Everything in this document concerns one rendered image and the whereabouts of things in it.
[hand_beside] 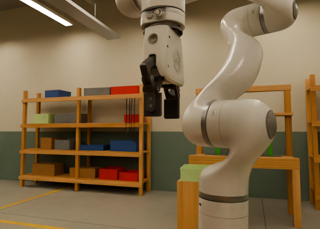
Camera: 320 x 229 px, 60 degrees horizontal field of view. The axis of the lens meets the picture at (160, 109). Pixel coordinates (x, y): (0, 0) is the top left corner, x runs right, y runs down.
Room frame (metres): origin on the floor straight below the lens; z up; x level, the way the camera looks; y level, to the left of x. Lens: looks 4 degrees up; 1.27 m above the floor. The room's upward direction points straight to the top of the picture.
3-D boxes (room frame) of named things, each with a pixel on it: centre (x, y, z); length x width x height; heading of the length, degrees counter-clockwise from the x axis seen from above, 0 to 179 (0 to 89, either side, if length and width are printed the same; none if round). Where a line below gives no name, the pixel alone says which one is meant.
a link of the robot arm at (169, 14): (0.51, 0.00, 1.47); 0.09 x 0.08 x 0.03; 157
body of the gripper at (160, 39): (0.51, -0.01, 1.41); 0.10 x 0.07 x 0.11; 157
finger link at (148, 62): (0.47, 0.01, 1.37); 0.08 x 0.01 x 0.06; 157
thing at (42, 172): (6.18, 1.70, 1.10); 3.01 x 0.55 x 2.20; 72
